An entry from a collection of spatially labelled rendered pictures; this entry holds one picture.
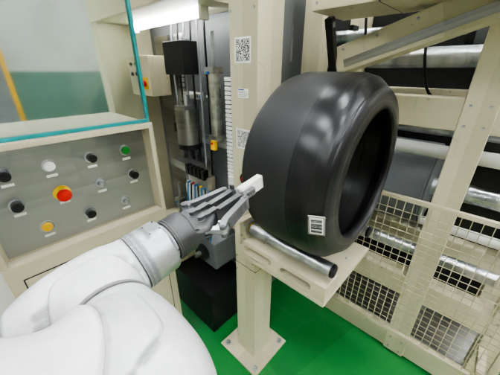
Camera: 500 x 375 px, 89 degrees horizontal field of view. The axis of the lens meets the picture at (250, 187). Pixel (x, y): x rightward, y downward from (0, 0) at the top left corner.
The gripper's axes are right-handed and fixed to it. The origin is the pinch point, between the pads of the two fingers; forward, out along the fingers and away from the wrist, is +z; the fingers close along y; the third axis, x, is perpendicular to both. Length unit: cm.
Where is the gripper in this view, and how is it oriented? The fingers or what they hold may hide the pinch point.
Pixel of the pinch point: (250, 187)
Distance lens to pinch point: 54.5
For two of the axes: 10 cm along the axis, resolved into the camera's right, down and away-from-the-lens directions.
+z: 6.7, -4.5, 5.9
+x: 1.1, 8.5, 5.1
